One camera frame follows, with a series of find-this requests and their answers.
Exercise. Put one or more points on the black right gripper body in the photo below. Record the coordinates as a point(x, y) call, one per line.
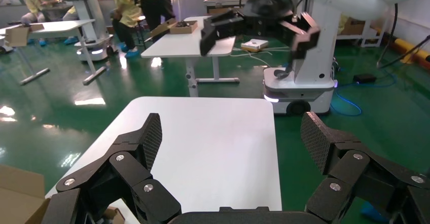
point(272, 4)

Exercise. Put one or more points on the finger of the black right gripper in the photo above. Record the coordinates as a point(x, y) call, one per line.
point(218, 27)
point(304, 36)

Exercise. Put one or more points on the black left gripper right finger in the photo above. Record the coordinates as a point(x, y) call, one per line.
point(349, 162)

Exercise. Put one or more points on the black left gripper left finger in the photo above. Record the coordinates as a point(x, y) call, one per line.
point(127, 172)

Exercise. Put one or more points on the cardboard storage box with lid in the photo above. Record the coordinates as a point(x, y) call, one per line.
point(20, 195)

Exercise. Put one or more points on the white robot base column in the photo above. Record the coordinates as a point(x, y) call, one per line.
point(302, 98)

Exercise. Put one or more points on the open cardboard box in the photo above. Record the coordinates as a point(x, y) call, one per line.
point(183, 30)

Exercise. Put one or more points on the flat white box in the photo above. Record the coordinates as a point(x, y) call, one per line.
point(254, 44)

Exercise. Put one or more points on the white table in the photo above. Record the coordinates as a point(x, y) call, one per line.
point(181, 44)
point(60, 26)

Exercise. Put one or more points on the blue shoe cover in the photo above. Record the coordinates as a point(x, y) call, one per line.
point(369, 213)

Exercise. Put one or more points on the person in black trousers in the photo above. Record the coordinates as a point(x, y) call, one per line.
point(156, 11)

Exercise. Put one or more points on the white rack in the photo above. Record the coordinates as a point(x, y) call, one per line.
point(371, 31)

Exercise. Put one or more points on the black power adapter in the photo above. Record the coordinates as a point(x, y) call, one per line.
point(364, 78)

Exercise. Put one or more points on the person in yellow shirt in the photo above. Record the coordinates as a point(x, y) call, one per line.
point(126, 4)
point(37, 1)

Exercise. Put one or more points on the yellow black floor barrier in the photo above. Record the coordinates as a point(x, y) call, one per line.
point(408, 48)

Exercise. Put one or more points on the white wheeled robot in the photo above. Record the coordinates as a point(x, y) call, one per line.
point(89, 14)

